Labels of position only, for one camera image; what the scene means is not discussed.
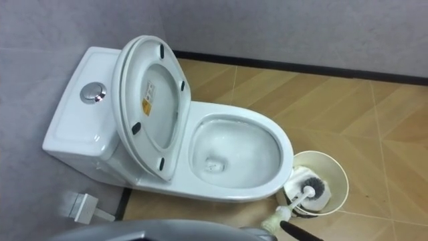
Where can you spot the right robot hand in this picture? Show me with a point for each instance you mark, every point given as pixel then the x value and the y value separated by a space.
pixel 297 233

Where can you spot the white toilet brush grey bristles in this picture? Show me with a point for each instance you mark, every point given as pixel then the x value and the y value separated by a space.
pixel 309 191

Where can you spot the cream round waste bin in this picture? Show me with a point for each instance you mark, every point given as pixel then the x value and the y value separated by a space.
pixel 334 174

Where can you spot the white toilet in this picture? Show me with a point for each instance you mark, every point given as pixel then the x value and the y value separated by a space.
pixel 234 192

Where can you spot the robot body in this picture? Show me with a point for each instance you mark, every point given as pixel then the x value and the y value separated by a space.
pixel 160 231

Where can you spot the white toilet seat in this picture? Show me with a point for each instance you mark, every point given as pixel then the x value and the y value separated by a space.
pixel 137 83

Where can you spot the white toilet lid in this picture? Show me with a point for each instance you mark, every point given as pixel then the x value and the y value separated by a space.
pixel 117 100

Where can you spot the white wall box with pipe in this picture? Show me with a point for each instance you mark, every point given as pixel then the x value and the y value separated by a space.
pixel 83 207

